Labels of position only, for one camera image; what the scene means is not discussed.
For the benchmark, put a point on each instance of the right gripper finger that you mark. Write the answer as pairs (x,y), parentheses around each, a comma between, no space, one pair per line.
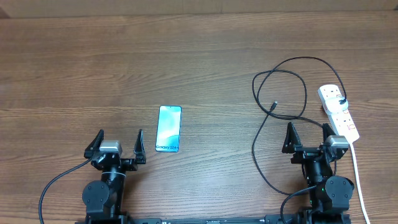
(328,133)
(292,141)

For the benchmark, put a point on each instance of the white charger adapter plug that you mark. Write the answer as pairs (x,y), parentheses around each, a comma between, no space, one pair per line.
(335,105)

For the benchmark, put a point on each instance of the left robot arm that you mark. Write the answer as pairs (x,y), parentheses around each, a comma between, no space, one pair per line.
(103,198)

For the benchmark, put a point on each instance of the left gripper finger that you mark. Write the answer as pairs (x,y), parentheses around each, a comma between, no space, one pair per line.
(94,146)
(139,151)

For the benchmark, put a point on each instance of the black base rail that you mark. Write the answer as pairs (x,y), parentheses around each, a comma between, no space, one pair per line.
(268,219)

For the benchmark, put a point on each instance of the white power strip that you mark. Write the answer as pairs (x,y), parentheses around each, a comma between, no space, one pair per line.
(342,122)

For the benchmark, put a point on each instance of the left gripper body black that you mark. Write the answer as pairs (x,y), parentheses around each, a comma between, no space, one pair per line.
(127,164)

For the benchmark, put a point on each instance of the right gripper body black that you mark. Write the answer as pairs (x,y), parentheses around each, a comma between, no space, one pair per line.
(302,154)

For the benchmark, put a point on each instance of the Galaxy smartphone blue screen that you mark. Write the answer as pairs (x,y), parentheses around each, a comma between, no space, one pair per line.
(168,129)

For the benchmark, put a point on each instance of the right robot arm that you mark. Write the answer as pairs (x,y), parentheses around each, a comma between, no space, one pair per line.
(329,194)

